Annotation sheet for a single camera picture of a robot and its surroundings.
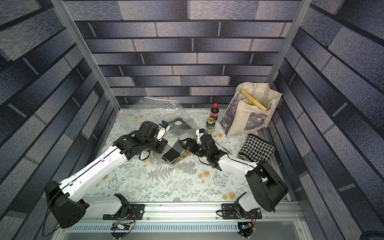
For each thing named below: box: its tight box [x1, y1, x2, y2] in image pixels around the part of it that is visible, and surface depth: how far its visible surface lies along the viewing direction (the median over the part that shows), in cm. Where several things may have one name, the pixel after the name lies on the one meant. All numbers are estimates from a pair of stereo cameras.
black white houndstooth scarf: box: [238, 134, 276, 163], surface depth 94 cm
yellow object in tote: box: [241, 90, 268, 111], surface depth 92 cm
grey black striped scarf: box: [162, 138, 186, 164], surface depth 92 cm
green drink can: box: [206, 117, 216, 130], surface depth 102 cm
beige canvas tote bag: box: [219, 82, 283, 138], surface depth 97 cm
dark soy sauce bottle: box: [210, 103, 220, 121], surface depth 108 cm
